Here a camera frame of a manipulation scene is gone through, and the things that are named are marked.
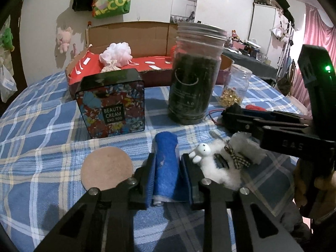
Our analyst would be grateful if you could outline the white mesh bath pouf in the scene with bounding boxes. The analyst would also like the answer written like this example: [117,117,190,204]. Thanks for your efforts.
[100,42,132,68]

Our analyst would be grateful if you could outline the white fluffy bow plush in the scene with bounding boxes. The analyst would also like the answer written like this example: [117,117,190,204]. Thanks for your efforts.
[225,132,266,169]

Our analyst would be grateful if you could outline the small glass jar gold contents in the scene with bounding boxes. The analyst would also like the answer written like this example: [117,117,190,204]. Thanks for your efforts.
[219,63,253,108]

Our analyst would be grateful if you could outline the dark cloth covered desk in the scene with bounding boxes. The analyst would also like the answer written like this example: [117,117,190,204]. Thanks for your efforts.
[223,49,279,84]

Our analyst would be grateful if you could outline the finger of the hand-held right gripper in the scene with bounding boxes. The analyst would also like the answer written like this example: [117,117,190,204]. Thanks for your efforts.
[223,107,314,128]
[224,119,336,160]

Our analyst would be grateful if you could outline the green plush toy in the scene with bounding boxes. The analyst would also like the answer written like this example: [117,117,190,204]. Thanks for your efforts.
[0,28,15,51]

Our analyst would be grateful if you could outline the pile of black clothes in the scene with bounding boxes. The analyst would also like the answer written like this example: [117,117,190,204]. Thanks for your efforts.
[268,0,296,28]

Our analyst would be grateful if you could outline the white hanging garments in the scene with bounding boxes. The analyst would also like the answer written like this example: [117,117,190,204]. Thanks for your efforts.
[272,21,293,41]

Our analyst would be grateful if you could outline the pink curtain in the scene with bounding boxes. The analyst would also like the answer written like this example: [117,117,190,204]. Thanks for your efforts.
[293,3,336,105]

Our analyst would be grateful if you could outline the blue plaid bed sheet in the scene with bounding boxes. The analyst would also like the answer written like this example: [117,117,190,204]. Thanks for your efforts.
[0,71,313,252]

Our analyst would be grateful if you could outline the wall mirror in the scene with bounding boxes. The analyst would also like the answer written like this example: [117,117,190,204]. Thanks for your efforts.
[171,0,197,23]

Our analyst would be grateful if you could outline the white wardrobe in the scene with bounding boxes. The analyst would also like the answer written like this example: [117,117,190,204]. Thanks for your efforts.
[248,4,290,63]

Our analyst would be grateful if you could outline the person's right hand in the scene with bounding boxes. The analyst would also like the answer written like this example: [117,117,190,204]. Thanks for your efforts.
[293,160,336,208]

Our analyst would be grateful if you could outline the pale pink plush toy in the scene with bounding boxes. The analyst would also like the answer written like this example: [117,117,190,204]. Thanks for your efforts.
[57,27,72,53]

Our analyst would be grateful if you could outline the white fluffy rabbit plush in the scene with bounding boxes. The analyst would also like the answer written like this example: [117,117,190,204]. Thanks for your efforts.
[189,139,242,190]

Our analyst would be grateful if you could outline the round beige powder puff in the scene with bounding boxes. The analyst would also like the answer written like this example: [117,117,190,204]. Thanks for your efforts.
[80,147,134,191]

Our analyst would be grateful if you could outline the cream crochet scrunchie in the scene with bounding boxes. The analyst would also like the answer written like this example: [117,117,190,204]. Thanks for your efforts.
[100,60,121,73]

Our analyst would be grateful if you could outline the blue towel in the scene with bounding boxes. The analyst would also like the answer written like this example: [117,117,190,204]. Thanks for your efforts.
[152,133,180,206]

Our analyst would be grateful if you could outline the large dark glass jar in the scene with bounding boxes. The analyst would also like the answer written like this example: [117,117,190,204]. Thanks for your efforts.
[168,22,228,126]

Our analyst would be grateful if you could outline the cardboard box with red lining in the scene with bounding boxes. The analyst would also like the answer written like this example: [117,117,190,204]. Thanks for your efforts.
[65,21,235,102]

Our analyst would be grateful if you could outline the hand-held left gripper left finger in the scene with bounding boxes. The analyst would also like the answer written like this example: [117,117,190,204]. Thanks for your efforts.
[34,152,156,252]

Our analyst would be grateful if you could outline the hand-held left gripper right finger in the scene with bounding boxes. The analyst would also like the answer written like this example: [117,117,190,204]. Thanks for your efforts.
[181,154,305,252]

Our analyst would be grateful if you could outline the dark brown door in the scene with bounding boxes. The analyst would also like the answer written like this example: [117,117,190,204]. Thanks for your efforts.
[13,0,29,90]

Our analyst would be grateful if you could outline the white plastic bag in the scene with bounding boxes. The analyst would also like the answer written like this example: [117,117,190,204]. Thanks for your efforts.
[0,64,17,103]

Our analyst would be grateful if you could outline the floral tin box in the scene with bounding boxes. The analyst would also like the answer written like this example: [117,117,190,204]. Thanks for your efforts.
[75,68,146,139]

